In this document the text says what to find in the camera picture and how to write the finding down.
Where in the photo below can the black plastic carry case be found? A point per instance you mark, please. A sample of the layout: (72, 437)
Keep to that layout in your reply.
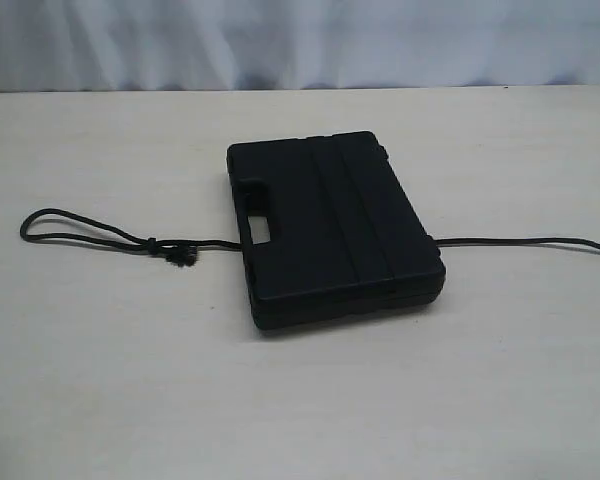
(327, 231)

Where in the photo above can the white backdrop curtain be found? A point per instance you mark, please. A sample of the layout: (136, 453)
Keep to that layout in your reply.
(275, 45)

